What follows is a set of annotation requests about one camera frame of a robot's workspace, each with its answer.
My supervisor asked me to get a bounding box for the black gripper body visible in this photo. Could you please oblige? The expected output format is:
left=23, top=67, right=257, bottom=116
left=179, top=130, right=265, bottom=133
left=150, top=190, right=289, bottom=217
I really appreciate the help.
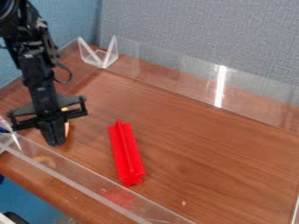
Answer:
left=7, top=78, right=88, bottom=131

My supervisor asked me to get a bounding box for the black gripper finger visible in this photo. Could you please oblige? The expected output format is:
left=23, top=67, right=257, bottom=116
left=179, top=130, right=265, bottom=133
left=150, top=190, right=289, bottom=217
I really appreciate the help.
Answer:
left=54, top=117, right=66, bottom=145
left=39, top=122, right=56, bottom=146

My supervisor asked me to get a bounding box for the yellow green toy corn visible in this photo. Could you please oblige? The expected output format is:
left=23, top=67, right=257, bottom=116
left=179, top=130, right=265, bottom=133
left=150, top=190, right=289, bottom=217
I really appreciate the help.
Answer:
left=64, top=121, right=71, bottom=137

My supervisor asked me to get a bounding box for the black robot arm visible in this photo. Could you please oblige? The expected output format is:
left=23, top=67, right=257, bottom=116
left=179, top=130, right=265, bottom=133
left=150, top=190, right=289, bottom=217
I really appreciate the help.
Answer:
left=0, top=0, right=88, bottom=146

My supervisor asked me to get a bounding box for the red star-shaped plastic bar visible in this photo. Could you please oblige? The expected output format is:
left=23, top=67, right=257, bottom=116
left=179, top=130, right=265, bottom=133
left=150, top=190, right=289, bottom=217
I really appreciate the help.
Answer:
left=108, top=120, right=146, bottom=187

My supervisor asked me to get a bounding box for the clear acrylic left bracket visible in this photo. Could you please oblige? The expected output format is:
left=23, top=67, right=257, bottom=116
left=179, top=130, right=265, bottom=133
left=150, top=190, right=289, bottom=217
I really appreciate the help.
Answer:
left=0, top=116, right=24, bottom=154

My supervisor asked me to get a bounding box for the black cable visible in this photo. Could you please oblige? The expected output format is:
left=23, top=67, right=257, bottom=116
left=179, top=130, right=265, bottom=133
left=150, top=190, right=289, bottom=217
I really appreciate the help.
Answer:
left=51, top=62, right=74, bottom=86

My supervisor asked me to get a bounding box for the clear acrylic corner bracket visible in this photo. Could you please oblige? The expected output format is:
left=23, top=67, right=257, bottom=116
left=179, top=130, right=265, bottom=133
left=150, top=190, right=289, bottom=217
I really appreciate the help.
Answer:
left=78, top=37, right=119, bottom=68

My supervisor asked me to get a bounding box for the clear acrylic front wall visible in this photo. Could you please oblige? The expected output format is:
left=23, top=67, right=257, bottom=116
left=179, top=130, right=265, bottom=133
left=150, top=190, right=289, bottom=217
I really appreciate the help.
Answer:
left=6, top=135, right=195, bottom=224

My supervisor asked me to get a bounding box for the clear acrylic wall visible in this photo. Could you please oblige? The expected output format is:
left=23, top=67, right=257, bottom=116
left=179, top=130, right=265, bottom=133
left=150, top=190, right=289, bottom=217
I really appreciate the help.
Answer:
left=108, top=37, right=299, bottom=134
left=6, top=135, right=195, bottom=224

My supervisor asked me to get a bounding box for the clear acrylic back wall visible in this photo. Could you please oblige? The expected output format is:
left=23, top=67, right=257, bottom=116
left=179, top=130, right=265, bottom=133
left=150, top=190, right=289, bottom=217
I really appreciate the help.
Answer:
left=108, top=37, right=299, bottom=134

